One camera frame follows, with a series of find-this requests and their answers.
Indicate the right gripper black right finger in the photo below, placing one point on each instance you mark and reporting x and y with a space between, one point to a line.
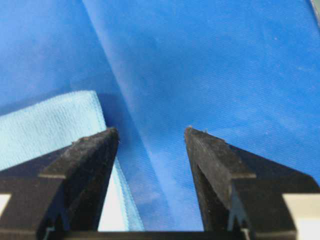
214 165

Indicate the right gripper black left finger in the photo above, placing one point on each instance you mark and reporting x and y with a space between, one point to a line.
84 168

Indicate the light blue towel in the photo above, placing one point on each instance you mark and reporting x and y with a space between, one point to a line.
55 123

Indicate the dark blue table cloth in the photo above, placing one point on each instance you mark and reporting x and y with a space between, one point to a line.
246 71

